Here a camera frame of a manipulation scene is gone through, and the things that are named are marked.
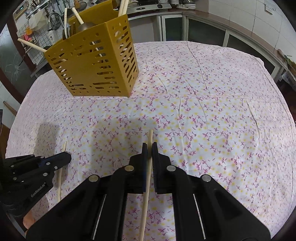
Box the white wall socket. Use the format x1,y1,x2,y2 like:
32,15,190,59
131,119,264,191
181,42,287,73
264,4,276,15

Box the wooden chopstick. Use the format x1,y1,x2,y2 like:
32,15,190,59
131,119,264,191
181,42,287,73
18,38,46,53
63,7,68,40
57,141,67,202
138,130,153,241
72,7,84,25

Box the wooden chopstick in holder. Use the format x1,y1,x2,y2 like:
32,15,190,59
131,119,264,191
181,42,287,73
18,38,46,53
72,7,84,25
63,7,68,40

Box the person's left hand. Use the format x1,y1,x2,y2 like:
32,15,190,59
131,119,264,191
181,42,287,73
23,210,36,230

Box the kitchen faucet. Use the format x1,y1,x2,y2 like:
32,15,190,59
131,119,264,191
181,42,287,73
48,12,64,31

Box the chopstick pair in holder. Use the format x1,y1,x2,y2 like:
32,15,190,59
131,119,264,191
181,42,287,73
118,0,129,16

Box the floral pink tablecloth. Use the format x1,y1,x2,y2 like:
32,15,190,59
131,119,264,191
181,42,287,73
6,41,295,235

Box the yellow perforated utensil holder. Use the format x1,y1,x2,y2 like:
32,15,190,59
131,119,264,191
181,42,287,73
44,1,139,97

